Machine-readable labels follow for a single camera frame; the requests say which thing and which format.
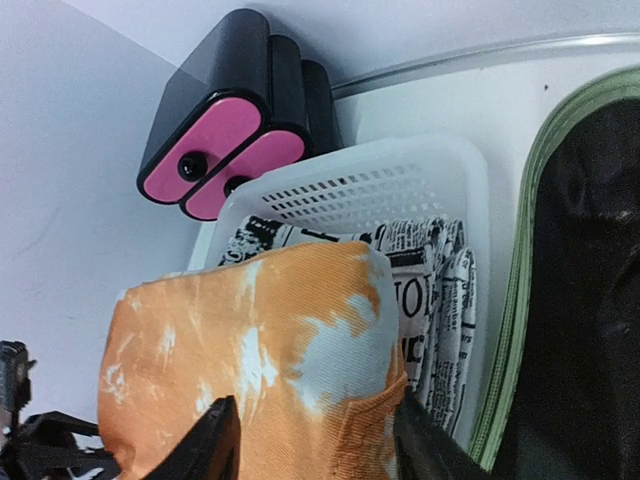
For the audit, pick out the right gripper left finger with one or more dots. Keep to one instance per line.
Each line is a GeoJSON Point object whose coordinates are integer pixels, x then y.
{"type": "Point", "coordinates": [211, 449]}

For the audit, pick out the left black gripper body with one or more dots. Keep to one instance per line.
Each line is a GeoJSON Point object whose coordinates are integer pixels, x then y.
{"type": "Point", "coordinates": [44, 447]}

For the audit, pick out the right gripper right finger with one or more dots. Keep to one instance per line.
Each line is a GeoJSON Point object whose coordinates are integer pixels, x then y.
{"type": "Point", "coordinates": [424, 451]}

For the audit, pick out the orange snack bag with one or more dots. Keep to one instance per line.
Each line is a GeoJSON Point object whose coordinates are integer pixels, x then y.
{"type": "Point", "coordinates": [304, 338]}

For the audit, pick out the green hard-shell suitcase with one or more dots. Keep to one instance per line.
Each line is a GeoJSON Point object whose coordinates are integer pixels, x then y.
{"type": "Point", "coordinates": [563, 398]}

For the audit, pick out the newspaper print garment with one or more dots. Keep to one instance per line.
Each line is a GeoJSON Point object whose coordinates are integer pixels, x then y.
{"type": "Point", "coordinates": [434, 279]}

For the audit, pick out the white perforated plastic basket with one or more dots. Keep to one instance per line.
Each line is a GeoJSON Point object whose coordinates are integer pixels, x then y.
{"type": "Point", "coordinates": [353, 190]}

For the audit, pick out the black pink drawer organizer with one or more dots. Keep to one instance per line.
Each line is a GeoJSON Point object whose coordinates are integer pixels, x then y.
{"type": "Point", "coordinates": [244, 102]}

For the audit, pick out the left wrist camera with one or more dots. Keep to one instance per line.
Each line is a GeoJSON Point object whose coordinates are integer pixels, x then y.
{"type": "Point", "coordinates": [15, 381]}

